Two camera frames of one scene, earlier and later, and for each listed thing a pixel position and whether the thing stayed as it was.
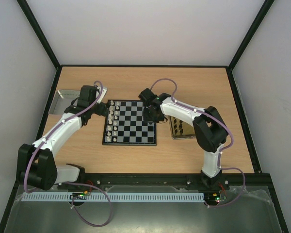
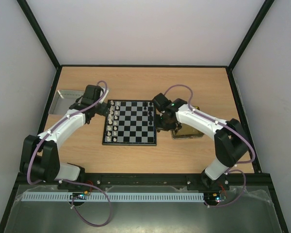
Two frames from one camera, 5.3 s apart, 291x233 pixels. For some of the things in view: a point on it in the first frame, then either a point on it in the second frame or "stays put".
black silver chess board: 124,126 stays put
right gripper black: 150,115 to 163,119
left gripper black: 103,109 stays put
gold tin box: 181,130 stays put
